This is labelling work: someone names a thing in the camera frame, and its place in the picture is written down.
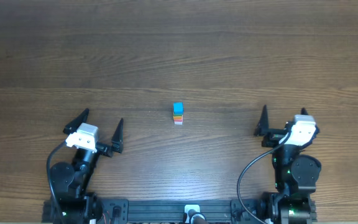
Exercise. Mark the blue cube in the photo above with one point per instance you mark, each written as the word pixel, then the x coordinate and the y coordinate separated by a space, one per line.
pixel 178 108

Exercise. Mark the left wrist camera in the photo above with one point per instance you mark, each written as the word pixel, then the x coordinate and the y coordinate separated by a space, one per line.
pixel 82 137

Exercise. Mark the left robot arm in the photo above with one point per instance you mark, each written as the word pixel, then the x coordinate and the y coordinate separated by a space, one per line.
pixel 61 179

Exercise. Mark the white cube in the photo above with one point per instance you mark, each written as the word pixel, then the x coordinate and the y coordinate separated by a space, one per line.
pixel 178 123

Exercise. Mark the green cube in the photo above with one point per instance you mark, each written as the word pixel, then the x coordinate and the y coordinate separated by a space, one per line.
pixel 178 114

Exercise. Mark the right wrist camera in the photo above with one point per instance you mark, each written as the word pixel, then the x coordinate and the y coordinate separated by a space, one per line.
pixel 302 130

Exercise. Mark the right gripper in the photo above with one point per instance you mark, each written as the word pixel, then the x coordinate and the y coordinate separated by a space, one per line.
pixel 272 138

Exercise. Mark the orange cube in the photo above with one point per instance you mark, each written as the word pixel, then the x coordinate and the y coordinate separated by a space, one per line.
pixel 178 117

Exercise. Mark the mounting rail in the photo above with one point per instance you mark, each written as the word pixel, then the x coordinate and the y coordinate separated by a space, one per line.
pixel 160 211

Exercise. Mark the pink cube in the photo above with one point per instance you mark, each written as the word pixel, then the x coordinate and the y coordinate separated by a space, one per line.
pixel 178 120

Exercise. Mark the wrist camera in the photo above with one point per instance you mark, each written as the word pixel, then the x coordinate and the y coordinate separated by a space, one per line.
pixel 82 137
pixel 302 130

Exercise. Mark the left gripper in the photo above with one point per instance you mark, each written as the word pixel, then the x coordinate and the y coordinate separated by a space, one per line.
pixel 107 150

